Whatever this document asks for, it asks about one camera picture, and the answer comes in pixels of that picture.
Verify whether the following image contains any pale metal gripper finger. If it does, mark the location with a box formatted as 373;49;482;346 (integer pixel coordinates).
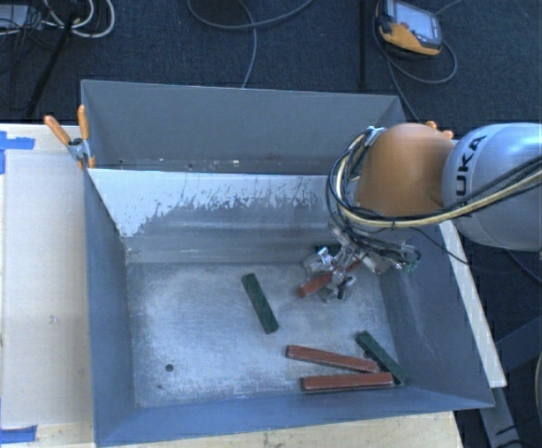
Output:
320;273;358;304
302;248;341;275

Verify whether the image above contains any red-brown block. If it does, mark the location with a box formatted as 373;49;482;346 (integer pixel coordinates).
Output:
296;259;363;300
285;343;381;375
299;371;396;394

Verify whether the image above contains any dark green flat block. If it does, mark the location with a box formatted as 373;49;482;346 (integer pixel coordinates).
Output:
241;273;281;336
354;329;411;387

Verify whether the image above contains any grey metal bin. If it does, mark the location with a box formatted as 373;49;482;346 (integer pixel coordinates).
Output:
79;79;496;448

